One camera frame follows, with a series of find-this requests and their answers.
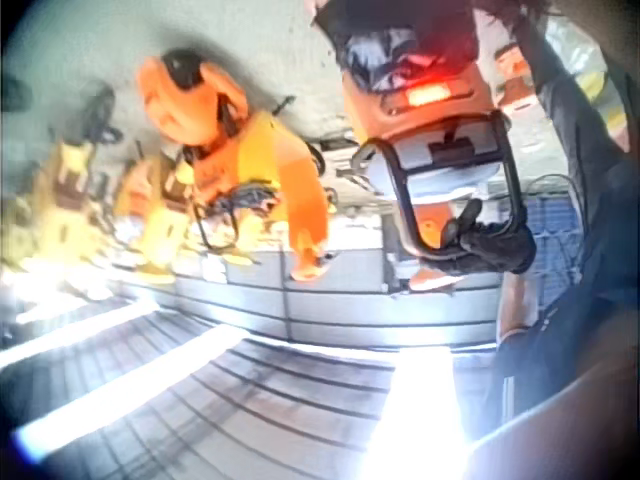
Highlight orange pallet truck with black handle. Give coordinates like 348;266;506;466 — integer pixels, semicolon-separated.
308;0;532;294

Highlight person's left hand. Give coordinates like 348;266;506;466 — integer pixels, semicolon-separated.
438;198;538;276

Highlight black cable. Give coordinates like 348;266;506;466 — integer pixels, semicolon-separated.
524;172;587;213

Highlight grey fence panels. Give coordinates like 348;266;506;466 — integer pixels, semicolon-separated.
113;248;502;348

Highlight yellow machine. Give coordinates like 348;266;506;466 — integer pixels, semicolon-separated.
28;138;104;274

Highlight blue grid crate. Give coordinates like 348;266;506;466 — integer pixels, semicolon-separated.
523;195;587;312

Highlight person's legs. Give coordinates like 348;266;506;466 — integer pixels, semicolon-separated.
474;0;632;211

